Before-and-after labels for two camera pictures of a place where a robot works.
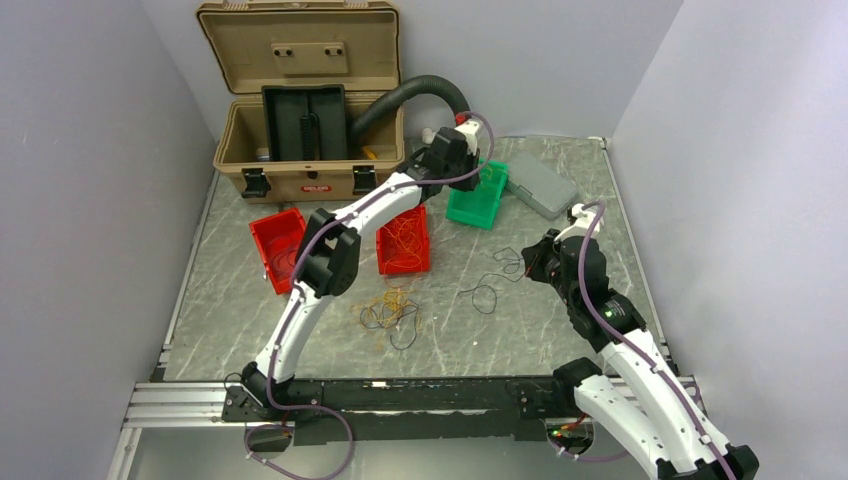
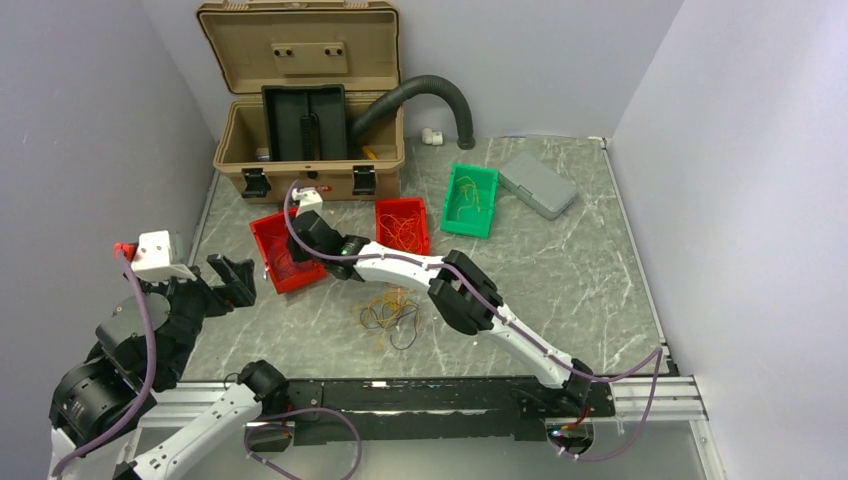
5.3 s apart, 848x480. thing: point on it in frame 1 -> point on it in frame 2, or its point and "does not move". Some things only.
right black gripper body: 552,274 -> 300,254
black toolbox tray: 306,122 does not move
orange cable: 409,251 does not move
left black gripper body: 466,164 -> 194,300
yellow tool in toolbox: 370,154 does not move
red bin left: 279,238 does not move
